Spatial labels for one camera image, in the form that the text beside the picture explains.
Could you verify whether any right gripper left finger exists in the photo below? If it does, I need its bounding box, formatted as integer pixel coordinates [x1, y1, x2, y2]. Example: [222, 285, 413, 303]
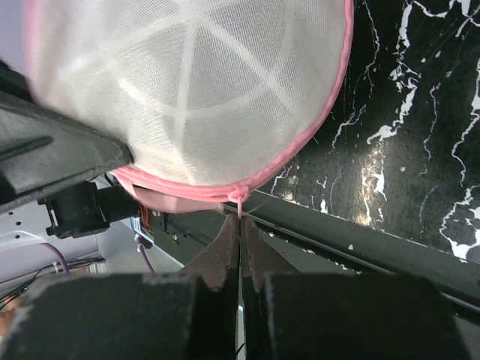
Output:
[1, 215, 239, 359]

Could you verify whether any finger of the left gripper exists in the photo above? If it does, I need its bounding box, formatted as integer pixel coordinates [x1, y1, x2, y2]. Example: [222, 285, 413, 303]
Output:
[0, 59, 136, 215]

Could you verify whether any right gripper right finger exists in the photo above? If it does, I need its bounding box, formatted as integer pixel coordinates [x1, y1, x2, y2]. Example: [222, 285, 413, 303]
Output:
[240, 217, 469, 359]

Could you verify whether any pink-trimmed mesh laundry bag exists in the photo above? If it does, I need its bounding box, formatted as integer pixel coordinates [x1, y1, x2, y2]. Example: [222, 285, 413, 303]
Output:
[25, 1, 354, 213]

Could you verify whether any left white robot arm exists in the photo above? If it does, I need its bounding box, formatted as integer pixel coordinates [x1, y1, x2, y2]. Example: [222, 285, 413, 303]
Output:
[1, 63, 138, 265]

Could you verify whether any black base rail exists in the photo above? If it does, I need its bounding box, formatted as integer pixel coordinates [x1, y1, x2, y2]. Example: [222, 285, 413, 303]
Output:
[139, 193, 479, 323]

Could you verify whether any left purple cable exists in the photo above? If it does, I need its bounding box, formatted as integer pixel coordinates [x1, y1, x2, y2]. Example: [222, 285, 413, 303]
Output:
[37, 239, 155, 275]

